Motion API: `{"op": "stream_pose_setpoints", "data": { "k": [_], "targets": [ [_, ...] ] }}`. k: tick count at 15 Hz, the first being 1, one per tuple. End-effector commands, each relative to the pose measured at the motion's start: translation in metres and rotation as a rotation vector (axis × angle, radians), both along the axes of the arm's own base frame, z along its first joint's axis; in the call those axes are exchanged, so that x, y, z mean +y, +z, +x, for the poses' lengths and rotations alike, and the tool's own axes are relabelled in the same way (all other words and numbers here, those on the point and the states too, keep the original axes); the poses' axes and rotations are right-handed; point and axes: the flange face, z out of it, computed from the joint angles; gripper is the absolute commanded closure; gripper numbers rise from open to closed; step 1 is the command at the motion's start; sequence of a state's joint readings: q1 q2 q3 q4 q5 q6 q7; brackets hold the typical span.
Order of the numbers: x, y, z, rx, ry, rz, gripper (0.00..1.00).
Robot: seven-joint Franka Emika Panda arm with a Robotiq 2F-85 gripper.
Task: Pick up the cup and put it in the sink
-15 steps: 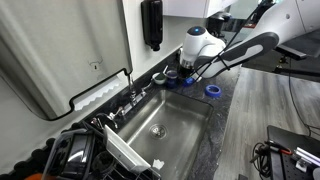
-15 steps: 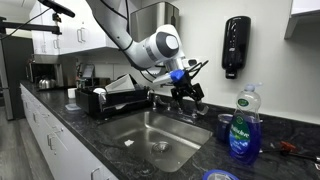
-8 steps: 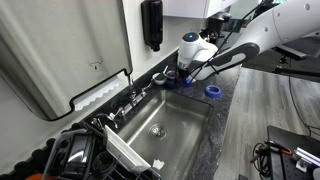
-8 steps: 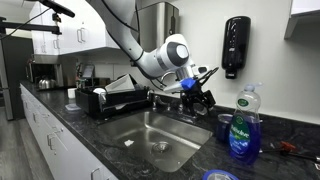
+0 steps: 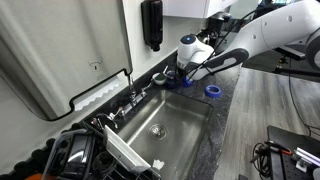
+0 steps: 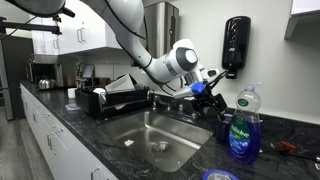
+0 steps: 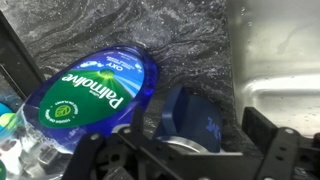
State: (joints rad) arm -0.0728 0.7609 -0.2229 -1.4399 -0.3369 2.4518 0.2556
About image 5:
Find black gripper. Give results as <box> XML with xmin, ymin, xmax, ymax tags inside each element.
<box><xmin>176</xmin><ymin>63</ymin><xmax>198</xmax><ymax>81</ymax></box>

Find dark blue cup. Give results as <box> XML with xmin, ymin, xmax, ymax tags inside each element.
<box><xmin>165</xmin><ymin>70</ymin><xmax>179</xmax><ymax>90</ymax></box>

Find stainless steel sink basin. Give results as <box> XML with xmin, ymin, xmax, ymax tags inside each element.
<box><xmin>117</xmin><ymin>89</ymin><xmax>214</xmax><ymax>180</ymax></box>

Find chrome sink faucet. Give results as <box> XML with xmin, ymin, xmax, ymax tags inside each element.
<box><xmin>108</xmin><ymin>72</ymin><xmax>154</xmax><ymax>122</ymax></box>

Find sink drain strainer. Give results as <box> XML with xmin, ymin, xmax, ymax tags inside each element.
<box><xmin>148</xmin><ymin>123</ymin><xmax>169</xmax><ymax>140</ymax></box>

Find white bowl with green sponge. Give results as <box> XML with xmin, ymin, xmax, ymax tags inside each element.
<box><xmin>152</xmin><ymin>72</ymin><xmax>168</xmax><ymax>86</ymax></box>

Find blue tape roll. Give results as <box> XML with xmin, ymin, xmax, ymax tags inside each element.
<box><xmin>204</xmin><ymin>84</ymin><xmax>223</xmax><ymax>99</ymax></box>

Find steel mug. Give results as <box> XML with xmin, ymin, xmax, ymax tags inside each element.
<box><xmin>199</xmin><ymin>33</ymin><xmax>211</xmax><ymax>46</ymax></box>

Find black coffee maker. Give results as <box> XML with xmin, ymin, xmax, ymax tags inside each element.
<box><xmin>207</xmin><ymin>11</ymin><xmax>233</xmax><ymax>46</ymax></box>

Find chrome side sprayer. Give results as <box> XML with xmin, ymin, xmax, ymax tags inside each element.
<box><xmin>91</xmin><ymin>112</ymin><xmax>120</xmax><ymax>131</ymax></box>

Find white paper towel sheet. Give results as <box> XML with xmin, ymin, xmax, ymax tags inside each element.
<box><xmin>73</xmin><ymin>77</ymin><xmax>122</xmax><ymax>112</ymax></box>

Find white paper scrap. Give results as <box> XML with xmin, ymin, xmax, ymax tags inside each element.
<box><xmin>151</xmin><ymin>158</ymin><xmax>166</xmax><ymax>171</ymax></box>

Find white rectangular board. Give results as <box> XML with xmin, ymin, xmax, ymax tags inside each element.
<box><xmin>103</xmin><ymin>124</ymin><xmax>153</xmax><ymax>174</ymax></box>

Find black dish rack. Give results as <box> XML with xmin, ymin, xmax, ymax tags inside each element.
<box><xmin>83</xmin><ymin>121</ymin><xmax>163</xmax><ymax>180</ymax></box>

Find black tripod stand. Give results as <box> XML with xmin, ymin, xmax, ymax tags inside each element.
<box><xmin>271</xmin><ymin>45</ymin><xmax>320</xmax><ymax>78</ymax></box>

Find steel paper towel dispenser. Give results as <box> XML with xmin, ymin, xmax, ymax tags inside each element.
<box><xmin>0</xmin><ymin>0</ymin><xmax>134</xmax><ymax>122</ymax></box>

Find red and black tool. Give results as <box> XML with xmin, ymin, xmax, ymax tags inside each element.
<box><xmin>264</xmin><ymin>140</ymin><xmax>294</xmax><ymax>156</ymax></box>

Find clear bin with black appliance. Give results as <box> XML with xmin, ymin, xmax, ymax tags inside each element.
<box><xmin>42</xmin><ymin>129</ymin><xmax>98</xmax><ymax>180</ymax></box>

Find black work table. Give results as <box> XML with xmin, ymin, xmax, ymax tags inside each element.
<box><xmin>266</xmin><ymin>125</ymin><xmax>320</xmax><ymax>180</ymax></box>

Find silver aluminium extrusion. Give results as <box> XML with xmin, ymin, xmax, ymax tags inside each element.
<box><xmin>293</xmin><ymin>146</ymin><xmax>320</xmax><ymax>169</ymax></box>

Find orange object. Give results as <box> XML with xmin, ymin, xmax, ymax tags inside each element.
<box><xmin>24</xmin><ymin>172</ymin><xmax>48</xmax><ymax>180</ymax></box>

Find black wall soap dispenser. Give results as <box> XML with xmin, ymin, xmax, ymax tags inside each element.
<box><xmin>140</xmin><ymin>0</ymin><xmax>164</xmax><ymax>53</ymax></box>

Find white wall cabinet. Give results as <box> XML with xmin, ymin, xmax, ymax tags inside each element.
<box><xmin>162</xmin><ymin>0</ymin><xmax>239</xmax><ymax>20</ymax></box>

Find black cable bundle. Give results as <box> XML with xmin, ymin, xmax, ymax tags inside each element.
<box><xmin>250</xmin><ymin>141</ymin><xmax>278</xmax><ymax>180</ymax></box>

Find thin black hanging cable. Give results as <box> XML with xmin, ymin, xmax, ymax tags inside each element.
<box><xmin>287</xmin><ymin>68</ymin><xmax>320</xmax><ymax>138</ymax></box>

